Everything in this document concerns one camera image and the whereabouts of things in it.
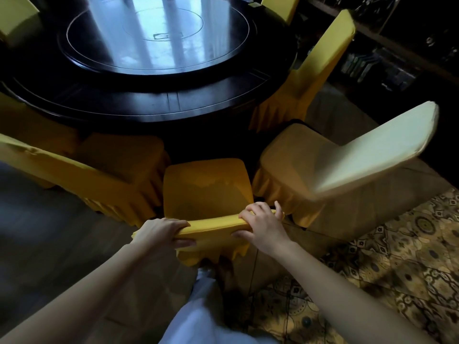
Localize person's left hand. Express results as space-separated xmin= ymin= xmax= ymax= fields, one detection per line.
xmin=131 ymin=218 xmax=197 ymax=255

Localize person's right hand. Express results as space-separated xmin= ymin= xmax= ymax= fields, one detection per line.
xmin=231 ymin=201 xmax=292 ymax=259

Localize person's left forearm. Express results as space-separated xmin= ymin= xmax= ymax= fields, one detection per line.
xmin=0 ymin=243 xmax=159 ymax=344

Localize person's right forearm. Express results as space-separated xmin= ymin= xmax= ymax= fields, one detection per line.
xmin=275 ymin=242 xmax=441 ymax=344

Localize person's white trousers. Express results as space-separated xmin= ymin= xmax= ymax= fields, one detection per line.
xmin=159 ymin=267 xmax=281 ymax=344

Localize pale yellow covered chair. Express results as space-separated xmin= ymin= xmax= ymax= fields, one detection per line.
xmin=251 ymin=101 xmax=440 ymax=245

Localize patterned gold carpet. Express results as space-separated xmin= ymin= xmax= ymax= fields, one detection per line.
xmin=229 ymin=188 xmax=459 ymax=344

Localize dark round wooden table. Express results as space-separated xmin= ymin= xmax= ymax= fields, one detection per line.
xmin=0 ymin=0 xmax=301 ymax=136

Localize row of books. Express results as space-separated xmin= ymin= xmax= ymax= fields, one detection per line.
xmin=340 ymin=48 xmax=421 ymax=91

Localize round glass turntable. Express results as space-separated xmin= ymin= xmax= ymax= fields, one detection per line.
xmin=57 ymin=0 xmax=257 ymax=76

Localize dark wooden shelf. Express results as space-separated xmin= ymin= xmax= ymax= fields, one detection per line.
xmin=298 ymin=0 xmax=459 ymax=91

